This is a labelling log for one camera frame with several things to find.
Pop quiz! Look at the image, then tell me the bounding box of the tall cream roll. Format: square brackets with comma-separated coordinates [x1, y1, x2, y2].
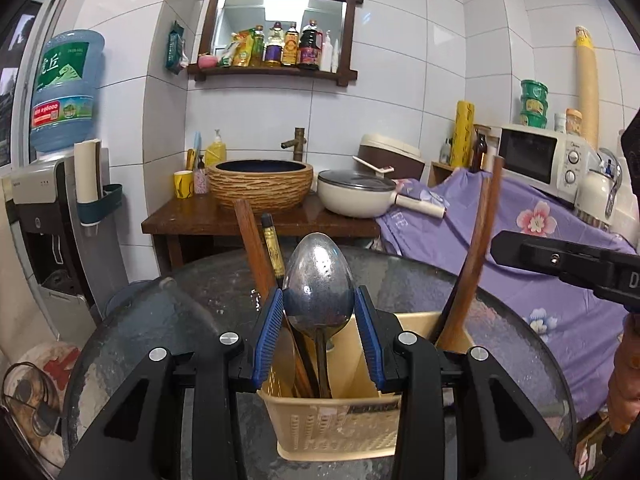
[574, 25, 600, 148]

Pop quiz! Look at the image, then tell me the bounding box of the wicker wash basin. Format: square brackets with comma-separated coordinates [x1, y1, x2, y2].
[206, 159, 315, 213]

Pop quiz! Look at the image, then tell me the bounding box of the oval metal spoon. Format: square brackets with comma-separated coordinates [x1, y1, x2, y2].
[282, 232, 355, 400]

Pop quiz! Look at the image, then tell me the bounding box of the yellow soap pump bottle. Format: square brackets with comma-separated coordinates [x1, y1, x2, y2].
[205, 129, 227, 167]

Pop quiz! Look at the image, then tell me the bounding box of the green hanging packet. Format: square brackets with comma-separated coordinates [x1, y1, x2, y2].
[165, 20, 190, 73]

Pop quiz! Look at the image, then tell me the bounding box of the dark soy sauce bottle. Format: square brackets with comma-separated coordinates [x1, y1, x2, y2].
[298, 19, 323, 71]

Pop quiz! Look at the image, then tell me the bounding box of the pale blue plastic stool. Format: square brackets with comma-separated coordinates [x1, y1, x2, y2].
[102, 280, 166, 321]

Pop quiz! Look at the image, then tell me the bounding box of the pink dotted pump bottle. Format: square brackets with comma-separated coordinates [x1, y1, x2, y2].
[194, 155, 210, 195]

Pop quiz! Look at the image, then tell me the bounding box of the yellow green packet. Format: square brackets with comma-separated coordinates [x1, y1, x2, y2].
[217, 30, 253, 68]

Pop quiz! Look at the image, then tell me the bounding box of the person's right forearm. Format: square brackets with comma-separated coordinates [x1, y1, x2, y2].
[607, 317, 640, 435]

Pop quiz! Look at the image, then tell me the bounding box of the yellow label bottle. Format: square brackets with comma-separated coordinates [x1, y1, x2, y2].
[281, 22, 301, 67]

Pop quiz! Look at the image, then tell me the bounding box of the water dispenser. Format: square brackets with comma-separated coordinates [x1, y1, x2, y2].
[4, 147, 132, 356]

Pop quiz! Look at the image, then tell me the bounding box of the long wooden spatula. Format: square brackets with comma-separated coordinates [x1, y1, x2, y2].
[435, 156, 506, 350]

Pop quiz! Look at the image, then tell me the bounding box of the white rice paddle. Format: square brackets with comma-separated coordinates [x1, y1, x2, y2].
[352, 155, 396, 177]

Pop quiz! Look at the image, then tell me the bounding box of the yellow cup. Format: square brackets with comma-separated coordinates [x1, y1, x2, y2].
[173, 170, 195, 200]

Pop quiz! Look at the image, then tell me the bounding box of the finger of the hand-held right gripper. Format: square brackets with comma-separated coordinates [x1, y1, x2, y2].
[492, 230, 612, 289]
[620, 109, 640, 177]

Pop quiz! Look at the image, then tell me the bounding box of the cream plastic utensil basket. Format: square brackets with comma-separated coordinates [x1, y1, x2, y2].
[257, 310, 478, 461]

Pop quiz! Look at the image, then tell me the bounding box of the white microwave oven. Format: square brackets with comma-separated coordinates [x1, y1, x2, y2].
[496, 122, 596, 201]

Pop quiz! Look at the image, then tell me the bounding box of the teal wall holder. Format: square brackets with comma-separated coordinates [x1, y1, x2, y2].
[77, 183, 123, 226]

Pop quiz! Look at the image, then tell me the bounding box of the purple label bottle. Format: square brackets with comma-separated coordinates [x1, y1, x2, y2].
[264, 21, 286, 67]

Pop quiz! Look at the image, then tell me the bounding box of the purple floral cloth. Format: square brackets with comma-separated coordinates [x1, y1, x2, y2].
[375, 167, 638, 421]

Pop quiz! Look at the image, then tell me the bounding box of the green cap oil bottle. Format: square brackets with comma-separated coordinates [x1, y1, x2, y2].
[250, 25, 266, 66]

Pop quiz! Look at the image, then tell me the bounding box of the wooden box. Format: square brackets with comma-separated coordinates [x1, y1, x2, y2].
[427, 125, 501, 188]

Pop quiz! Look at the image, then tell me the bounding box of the white kettle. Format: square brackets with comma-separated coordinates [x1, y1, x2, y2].
[574, 170, 616, 226]

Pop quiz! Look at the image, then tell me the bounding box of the brown glass bottle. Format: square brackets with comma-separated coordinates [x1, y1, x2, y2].
[470, 130, 488, 173]

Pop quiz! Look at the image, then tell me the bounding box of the red and white bag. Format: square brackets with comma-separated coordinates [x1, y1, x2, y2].
[20, 342, 83, 396]

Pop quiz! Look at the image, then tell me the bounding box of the window frame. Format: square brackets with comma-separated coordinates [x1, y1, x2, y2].
[0, 0, 56, 166]

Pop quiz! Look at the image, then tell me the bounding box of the white pan with handle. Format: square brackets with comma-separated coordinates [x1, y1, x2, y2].
[317, 170, 447, 221]

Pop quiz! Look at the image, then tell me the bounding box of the glass pan lid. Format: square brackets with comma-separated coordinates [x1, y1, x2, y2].
[317, 169, 397, 192]

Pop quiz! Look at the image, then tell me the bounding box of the cream and brown rice cooker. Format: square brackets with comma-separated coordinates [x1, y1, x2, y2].
[358, 133, 426, 181]

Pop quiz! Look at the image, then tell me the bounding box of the black cable bundle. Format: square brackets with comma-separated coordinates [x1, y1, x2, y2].
[0, 360, 63, 441]

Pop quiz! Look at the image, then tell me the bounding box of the wooden framed mirror shelf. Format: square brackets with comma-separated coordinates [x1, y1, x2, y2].
[187, 0, 363, 83]

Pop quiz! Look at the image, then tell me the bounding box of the dark wooden counter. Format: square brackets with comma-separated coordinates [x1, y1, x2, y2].
[141, 192, 382, 271]

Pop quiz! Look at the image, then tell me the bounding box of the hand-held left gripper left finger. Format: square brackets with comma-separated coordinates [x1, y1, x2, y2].
[57, 287, 286, 480]

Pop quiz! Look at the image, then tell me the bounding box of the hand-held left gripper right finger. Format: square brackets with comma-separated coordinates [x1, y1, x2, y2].
[354, 286, 571, 480]

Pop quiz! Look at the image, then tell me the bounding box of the bamboo style faucet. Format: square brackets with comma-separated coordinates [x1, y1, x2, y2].
[280, 127, 307, 163]

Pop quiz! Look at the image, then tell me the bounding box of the chrome tap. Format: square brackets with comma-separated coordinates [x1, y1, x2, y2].
[597, 147, 623, 216]

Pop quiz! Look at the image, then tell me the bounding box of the black chopstick with gold band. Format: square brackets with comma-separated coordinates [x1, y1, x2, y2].
[260, 213, 287, 291]

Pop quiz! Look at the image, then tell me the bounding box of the blue water bottle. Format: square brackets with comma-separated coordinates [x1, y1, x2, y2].
[29, 29, 107, 155]

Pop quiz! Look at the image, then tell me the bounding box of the yellow patterned roll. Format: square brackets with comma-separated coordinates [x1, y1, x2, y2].
[450, 101, 476, 170]

